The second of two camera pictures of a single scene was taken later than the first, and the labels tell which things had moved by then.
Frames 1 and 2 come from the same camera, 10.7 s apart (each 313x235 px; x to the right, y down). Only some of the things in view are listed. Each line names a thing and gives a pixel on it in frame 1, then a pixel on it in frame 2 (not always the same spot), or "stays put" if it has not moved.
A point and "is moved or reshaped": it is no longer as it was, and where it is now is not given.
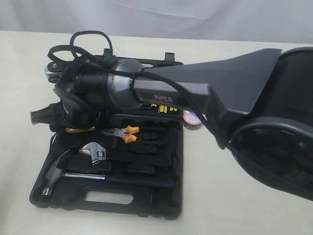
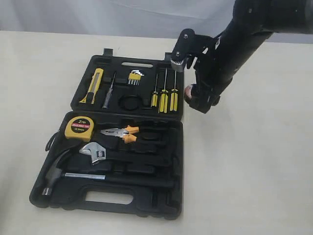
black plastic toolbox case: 132,165 stays put
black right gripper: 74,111 to 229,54
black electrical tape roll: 191,120 is moved or reshaped
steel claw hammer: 55,173 stays put
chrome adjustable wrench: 95,150 stays put
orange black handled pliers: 126,133 stays put
